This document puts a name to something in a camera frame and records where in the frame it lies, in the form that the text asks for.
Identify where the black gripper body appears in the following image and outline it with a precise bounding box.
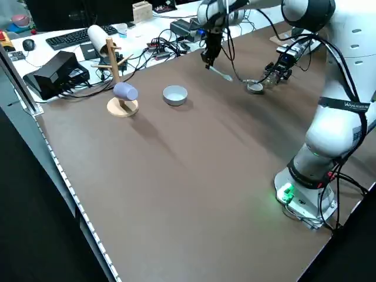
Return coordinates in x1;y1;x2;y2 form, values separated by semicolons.
275;56;294;81
204;29;223;58

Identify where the transparent spice bottle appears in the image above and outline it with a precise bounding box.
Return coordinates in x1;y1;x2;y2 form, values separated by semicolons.
262;68;280;89

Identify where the green plastic spoon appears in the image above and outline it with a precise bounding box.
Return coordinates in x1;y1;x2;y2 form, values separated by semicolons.
209;65;234;82

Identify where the round bottle lid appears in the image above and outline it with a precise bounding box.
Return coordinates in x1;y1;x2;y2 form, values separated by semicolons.
246;79;264;95

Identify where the white bowl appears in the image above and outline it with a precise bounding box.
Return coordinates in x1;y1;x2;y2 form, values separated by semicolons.
162;85;189;108

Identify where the black usb hub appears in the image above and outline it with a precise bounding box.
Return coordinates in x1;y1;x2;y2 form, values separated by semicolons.
146;38;172;61

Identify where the wooden block holder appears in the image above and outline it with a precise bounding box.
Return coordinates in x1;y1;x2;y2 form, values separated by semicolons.
132;1;154;25

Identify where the purple cup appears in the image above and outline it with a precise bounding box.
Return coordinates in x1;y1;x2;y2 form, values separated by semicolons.
112;82;139;102

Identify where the white paper cup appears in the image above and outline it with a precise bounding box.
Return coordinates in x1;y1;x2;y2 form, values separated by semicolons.
115;23;129;39

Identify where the wooden mug tree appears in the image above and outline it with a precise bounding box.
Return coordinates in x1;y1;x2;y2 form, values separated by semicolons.
90;38;140;119

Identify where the black square pad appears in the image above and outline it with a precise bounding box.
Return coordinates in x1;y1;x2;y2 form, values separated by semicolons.
80;42;101;62

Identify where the black keyboard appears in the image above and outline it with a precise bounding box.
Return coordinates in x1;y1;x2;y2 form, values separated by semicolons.
45;24;119;51

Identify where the black computer monitor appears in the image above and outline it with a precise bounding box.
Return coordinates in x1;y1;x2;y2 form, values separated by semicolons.
24;0;135;32

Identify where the black electronics box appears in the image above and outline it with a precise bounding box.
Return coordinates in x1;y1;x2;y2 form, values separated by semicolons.
22;50;90;101

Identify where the pink bowl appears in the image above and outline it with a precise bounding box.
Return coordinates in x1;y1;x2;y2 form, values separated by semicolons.
11;14;31;28

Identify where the aluminium frame rail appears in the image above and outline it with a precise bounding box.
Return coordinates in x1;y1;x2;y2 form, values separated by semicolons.
0;43;45;116

